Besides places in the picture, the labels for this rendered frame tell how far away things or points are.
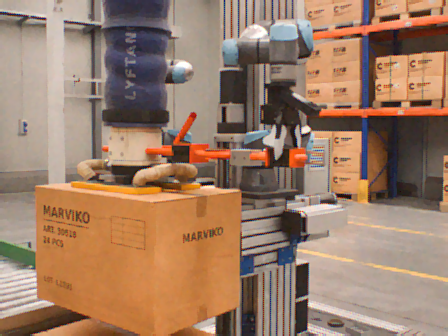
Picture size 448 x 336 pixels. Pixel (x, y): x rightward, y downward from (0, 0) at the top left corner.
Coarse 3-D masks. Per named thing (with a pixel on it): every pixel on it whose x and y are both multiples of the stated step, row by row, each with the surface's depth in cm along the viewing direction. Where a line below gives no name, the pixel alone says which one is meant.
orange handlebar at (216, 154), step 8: (152, 152) 177; (160, 152) 174; (168, 152) 172; (200, 152) 164; (208, 152) 162; (216, 152) 160; (224, 152) 158; (264, 152) 155; (264, 160) 150; (296, 160) 144; (304, 160) 145
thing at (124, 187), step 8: (96, 176) 182; (128, 176) 175; (72, 184) 185; (80, 184) 182; (88, 184) 180; (96, 184) 178; (104, 184) 177; (112, 184) 174; (120, 184) 174; (128, 184) 173; (120, 192) 170; (128, 192) 167; (136, 192) 165; (144, 192) 167; (152, 192) 169; (160, 192) 172
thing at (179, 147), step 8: (176, 144) 169; (184, 144) 173; (192, 144) 165; (200, 144) 168; (208, 144) 171; (176, 152) 168; (184, 152) 166; (192, 152) 165; (176, 160) 167; (184, 160) 165; (192, 160) 165; (200, 160) 168; (208, 160) 171
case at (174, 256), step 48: (48, 192) 184; (96, 192) 171; (192, 192) 175; (240, 192) 183; (48, 240) 185; (96, 240) 169; (144, 240) 155; (192, 240) 165; (48, 288) 186; (96, 288) 170; (144, 288) 156; (192, 288) 166
